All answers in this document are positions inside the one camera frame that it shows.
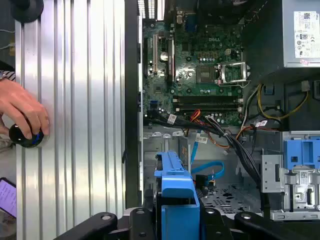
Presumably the round black blue-ringed tool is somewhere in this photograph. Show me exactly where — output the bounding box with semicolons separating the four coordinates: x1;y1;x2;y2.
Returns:
8;123;46;149

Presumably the red yellow black disk wire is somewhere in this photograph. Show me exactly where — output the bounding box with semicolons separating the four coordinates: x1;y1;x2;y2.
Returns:
183;109;232;151

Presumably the black expansion slot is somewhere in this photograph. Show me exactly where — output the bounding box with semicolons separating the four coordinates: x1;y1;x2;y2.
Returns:
165;37;175;85

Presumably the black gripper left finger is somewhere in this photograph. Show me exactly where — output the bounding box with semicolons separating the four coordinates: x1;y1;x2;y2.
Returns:
53;207;154;240

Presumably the orange wire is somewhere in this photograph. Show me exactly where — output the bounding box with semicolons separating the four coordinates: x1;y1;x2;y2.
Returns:
234;124;280;141

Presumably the silver socket cover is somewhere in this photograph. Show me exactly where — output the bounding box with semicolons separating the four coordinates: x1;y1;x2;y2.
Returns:
216;61;252;88

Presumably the white expansion slot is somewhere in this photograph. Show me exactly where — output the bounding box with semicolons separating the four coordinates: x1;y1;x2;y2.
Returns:
152;33;159;75

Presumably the hard disk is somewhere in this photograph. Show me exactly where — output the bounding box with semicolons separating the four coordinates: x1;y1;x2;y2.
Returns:
154;151;201;240

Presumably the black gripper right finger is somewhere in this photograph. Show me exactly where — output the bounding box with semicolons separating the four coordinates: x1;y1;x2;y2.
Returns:
202;207;320;240

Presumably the grey power supply unit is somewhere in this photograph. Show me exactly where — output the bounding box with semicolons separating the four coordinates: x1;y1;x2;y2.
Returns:
282;0;320;70

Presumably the CPU socket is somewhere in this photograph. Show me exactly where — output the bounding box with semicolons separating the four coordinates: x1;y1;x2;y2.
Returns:
195;65;217;85

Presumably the green Dell motherboard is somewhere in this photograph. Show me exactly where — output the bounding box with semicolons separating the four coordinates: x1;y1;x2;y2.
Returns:
142;22;247;127

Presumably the silver disk bay cage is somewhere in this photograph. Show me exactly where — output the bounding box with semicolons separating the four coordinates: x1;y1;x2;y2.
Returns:
260;148;320;221

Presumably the person's bare hand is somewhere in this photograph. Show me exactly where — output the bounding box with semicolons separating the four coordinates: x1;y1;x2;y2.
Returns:
0;79;50;141

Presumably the empty blue disk carrier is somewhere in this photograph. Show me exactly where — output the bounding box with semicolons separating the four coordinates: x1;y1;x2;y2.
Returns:
283;139;320;174

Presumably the black wire bundle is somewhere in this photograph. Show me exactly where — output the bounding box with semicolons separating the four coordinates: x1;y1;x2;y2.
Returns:
143;113;265;192

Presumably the blue disk wire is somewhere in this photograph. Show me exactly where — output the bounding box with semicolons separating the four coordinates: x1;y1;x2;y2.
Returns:
190;139;225;181

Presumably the round black knob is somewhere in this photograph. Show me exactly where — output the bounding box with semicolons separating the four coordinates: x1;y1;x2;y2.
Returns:
10;0;45;24

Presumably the black RAM slot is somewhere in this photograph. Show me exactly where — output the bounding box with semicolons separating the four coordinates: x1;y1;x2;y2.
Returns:
173;103;244;113
172;94;244;104

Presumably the smartphone with lit screen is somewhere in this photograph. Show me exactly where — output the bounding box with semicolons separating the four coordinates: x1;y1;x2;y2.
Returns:
0;177;18;220

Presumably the open black PC case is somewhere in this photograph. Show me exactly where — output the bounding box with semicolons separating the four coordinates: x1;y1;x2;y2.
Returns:
124;0;320;240

